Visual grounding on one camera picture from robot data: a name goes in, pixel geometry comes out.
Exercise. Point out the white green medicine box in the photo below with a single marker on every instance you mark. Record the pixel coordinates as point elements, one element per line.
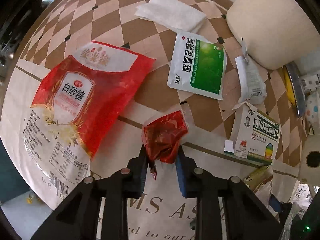
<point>255,136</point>

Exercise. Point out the red white sugar bag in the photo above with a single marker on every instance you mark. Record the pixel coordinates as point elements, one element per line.
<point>74,107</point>

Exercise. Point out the white dotted small bowl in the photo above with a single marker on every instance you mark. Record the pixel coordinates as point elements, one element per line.
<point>312,110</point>

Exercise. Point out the green white medicine sachet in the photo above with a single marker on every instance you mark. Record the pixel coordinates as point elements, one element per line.
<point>197,66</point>

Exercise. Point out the blue grey smartphone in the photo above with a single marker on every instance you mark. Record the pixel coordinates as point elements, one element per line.
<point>297,88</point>

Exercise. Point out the small red foil wrapper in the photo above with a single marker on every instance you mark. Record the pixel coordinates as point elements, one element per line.
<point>162,136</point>

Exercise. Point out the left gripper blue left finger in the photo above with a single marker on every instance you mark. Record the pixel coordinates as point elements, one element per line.
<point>135,180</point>

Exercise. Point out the yellow cleaning sponge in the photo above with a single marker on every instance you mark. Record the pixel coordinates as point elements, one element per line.
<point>288,86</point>

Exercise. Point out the cream ribbed utensil holder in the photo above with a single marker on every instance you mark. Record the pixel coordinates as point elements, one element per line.
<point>275,32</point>

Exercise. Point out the folded white paper napkin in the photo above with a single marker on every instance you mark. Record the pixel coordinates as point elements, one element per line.
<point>172,14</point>

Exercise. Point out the checkered beige table mat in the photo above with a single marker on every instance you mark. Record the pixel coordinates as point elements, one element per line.
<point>161,212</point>

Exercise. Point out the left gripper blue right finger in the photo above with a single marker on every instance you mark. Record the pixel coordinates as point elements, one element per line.
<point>187,180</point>

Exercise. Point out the cream electric kettle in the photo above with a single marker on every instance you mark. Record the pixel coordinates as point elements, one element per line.
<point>309,165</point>

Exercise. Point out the silver white foil sachet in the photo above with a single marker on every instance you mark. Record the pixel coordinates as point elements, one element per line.
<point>253,88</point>

